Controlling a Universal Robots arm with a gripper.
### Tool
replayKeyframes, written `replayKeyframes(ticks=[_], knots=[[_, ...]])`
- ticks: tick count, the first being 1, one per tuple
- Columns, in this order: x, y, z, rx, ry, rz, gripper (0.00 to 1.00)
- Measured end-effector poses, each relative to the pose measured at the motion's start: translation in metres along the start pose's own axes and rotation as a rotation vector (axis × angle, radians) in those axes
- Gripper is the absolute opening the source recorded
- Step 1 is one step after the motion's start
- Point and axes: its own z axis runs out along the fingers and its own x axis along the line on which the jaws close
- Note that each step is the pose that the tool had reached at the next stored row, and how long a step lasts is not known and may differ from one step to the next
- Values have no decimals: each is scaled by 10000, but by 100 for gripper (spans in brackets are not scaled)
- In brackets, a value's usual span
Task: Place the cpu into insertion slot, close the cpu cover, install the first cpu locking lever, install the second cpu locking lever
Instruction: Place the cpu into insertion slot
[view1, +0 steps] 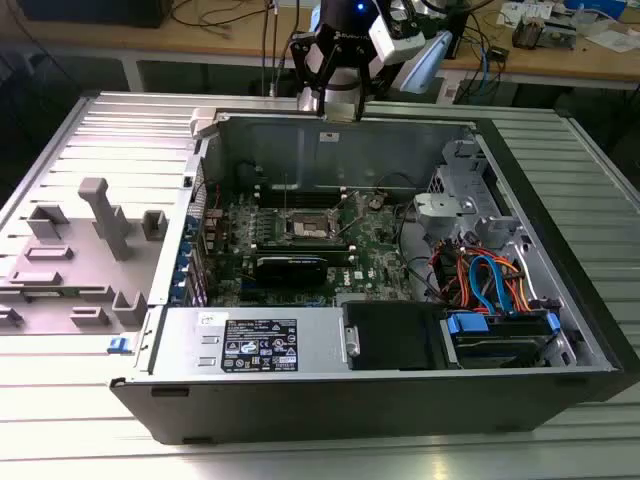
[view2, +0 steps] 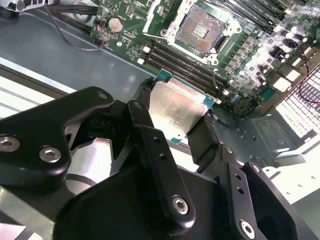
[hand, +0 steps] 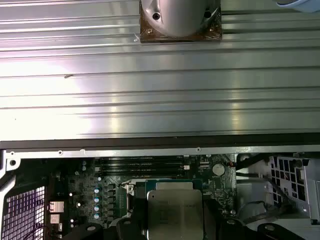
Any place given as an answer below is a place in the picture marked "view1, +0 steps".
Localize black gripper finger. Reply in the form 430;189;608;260
344;47;372;122
290;32;344;119

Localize metal socket cover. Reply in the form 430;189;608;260
327;197;351;237

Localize black tower device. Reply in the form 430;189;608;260
442;0;471;61

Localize silver metal drive cage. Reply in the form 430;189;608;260
413;138;531;251

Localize printed leaflet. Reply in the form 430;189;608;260
499;0;534;26

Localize finned cooler device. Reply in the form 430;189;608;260
512;13;546;50

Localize green motherboard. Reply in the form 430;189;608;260
199;187;426;309

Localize green RAM stick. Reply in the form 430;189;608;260
257;242;351;256

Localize wooden desk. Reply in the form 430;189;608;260
439;0;640;91
0;0;321;94

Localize grey metal device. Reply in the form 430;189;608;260
542;17;584;51

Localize black graphics card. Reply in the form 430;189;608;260
254;254;330;289

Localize black box on desk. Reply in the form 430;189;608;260
19;0;174;29

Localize white paper sheet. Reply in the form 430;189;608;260
584;28;640;54

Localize hard disk in blue carrier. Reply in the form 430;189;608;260
439;308;564;370

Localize silver power supply unit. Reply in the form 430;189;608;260
148;305;347;375

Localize grey parts rack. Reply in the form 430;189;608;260
0;177;169;336

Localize black PC case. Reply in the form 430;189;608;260
108;102;640;446

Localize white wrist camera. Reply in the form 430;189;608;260
370;13;427;66

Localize red black twisted wire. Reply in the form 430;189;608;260
195;180;222;214

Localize blue data cable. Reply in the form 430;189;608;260
467;253;516;316

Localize orange red power wires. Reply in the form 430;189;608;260
432;239;539;314

